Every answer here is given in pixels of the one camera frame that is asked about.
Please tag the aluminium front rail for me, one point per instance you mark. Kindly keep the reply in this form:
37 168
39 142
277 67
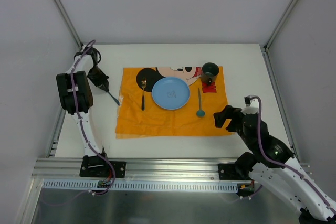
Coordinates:
139 169

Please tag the dark green mug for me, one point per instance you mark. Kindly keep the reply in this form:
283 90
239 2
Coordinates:
209 73

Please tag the teal plastic spoon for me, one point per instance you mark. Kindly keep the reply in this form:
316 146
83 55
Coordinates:
200 112

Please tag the right aluminium frame post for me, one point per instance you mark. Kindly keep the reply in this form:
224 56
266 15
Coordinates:
281 22

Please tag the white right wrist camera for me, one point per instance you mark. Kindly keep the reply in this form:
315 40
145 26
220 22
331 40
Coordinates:
252 105

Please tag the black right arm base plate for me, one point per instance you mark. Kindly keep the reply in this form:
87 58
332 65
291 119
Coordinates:
233 172

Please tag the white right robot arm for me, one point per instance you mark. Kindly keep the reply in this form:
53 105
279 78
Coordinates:
293 186

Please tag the left aluminium frame post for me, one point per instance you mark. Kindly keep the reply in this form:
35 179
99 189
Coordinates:
61 9

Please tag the blue plastic knife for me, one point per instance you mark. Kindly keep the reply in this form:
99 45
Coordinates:
114 98

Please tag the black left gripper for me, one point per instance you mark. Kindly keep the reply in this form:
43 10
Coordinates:
102 84

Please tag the orange cartoon cloth placemat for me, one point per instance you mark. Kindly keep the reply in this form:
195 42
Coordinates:
132 122

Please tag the aluminium frame post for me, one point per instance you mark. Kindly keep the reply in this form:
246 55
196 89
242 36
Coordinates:
281 22
61 9

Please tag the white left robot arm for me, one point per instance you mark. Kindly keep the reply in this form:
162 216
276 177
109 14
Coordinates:
77 99

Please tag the gold fork green handle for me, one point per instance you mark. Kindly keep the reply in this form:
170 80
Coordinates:
143 86

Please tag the light blue plate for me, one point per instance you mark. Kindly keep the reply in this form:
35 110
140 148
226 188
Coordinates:
171 93

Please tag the white slotted cable duct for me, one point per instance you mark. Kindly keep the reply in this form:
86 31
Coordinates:
214 187

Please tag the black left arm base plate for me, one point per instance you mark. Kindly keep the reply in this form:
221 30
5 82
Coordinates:
97 168

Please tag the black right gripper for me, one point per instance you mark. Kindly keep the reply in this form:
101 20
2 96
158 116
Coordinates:
226 117

